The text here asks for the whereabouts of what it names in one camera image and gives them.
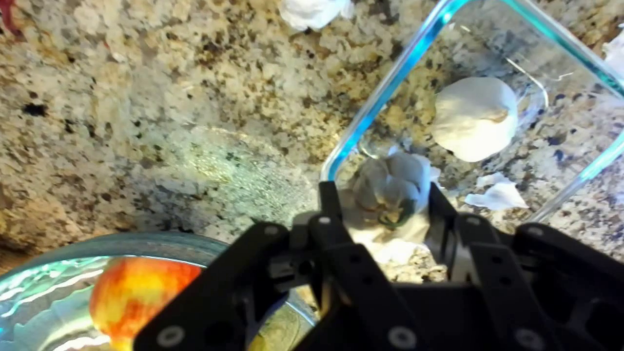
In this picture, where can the clear square glass dish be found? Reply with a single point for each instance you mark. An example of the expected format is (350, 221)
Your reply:
(372, 109)

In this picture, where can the white garlic peel scrap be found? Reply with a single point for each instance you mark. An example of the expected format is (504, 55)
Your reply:
(499, 195)

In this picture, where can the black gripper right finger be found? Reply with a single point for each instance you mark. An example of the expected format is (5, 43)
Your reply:
(534, 293)

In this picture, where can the round glass fruit bowl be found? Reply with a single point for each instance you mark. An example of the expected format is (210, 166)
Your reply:
(40, 289)

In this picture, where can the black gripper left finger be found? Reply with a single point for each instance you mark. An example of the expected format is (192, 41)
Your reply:
(247, 299)

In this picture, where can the white garlic bulb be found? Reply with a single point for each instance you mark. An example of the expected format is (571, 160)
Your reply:
(475, 117)

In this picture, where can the red yellow apple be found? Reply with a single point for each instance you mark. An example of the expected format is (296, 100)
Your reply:
(140, 293)

